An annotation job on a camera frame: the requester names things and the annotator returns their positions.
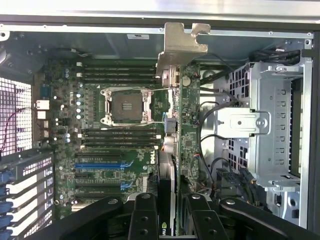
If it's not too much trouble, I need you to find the black expansion slot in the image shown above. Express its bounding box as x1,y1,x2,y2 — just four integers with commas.
74,196,121,203
74,184,123,191
74,152,125,158

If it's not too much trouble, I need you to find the green motherboard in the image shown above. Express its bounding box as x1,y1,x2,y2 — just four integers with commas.
32,56,202,218

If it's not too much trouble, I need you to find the blue expansion slot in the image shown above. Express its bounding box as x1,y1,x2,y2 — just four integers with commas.
74,163,135,170

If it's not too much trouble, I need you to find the black RAM slot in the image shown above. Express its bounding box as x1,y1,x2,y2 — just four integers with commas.
83,134,158,140
83,140,158,145
83,79,156,85
83,64,156,70
83,145,158,150
83,74,156,80
83,128,158,134
83,69,156,75

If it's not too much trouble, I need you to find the silver disk bay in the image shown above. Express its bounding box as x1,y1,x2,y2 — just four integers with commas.
259,183,310,230

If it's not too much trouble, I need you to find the CPU socket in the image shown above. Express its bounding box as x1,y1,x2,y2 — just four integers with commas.
99,86,155,128

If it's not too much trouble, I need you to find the silver drive cage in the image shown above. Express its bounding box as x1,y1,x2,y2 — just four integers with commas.
216,61,315,193

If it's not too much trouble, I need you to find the black open PC case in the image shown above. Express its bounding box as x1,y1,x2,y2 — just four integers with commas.
0,0,320,240

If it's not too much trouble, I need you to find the thick black wire bundle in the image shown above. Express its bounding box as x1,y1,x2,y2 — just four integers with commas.
249,49,301,66

